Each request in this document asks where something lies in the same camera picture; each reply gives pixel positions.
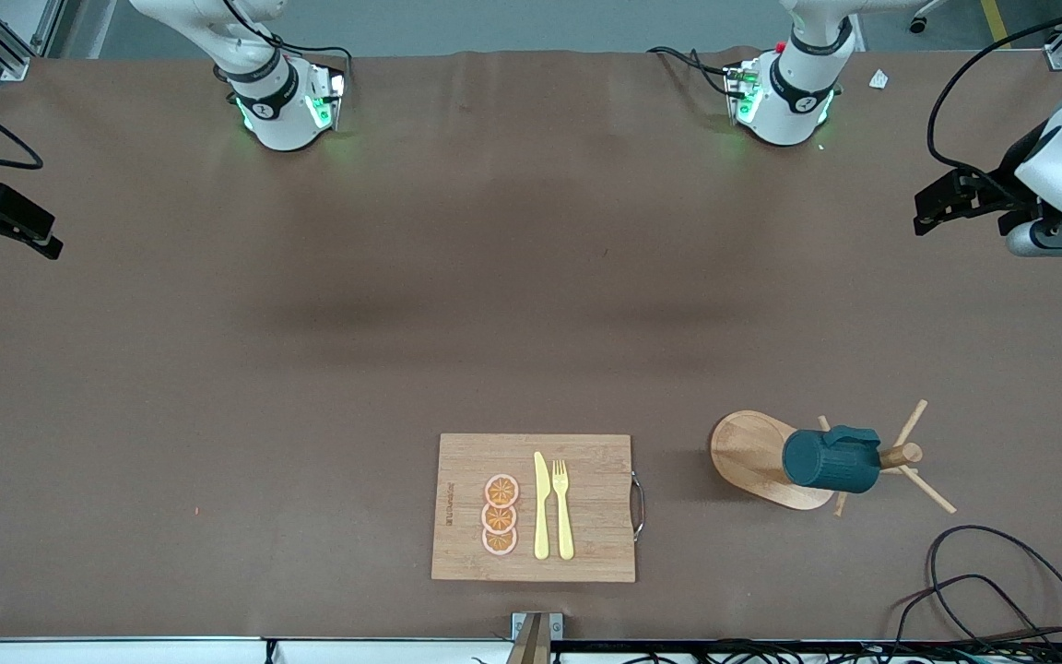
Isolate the black left arm base cable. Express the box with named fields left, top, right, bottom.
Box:
left=646, top=45, right=746, bottom=99

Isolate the black arm base cable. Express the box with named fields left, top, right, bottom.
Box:
left=222, top=0, right=354, bottom=93
left=646, top=45, right=746, bottom=99

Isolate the bamboo cutting board, metal handle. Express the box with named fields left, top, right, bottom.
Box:
left=431, top=433, right=646, bottom=584

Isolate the yellow plastic fork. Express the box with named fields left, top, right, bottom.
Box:
left=552, top=459, right=576, bottom=561

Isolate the black looped floor cable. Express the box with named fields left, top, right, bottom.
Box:
left=926, top=525, right=1062, bottom=664

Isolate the wooden mug tree stand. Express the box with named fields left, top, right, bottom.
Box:
left=711, top=399, right=958, bottom=517

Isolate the black caster wheel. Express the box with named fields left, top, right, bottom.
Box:
left=907, top=0, right=952, bottom=35

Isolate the dark teal cup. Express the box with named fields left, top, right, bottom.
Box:
left=782, top=425, right=883, bottom=490

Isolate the black right arm base cable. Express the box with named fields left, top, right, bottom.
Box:
left=222, top=0, right=354, bottom=93

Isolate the metal bracket with strut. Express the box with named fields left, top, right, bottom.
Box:
left=507, top=611, right=565, bottom=664

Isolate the yellow plastic knife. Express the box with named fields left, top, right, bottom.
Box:
left=533, top=451, right=551, bottom=561

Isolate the large table cover mat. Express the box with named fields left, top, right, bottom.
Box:
left=0, top=46, right=1062, bottom=643

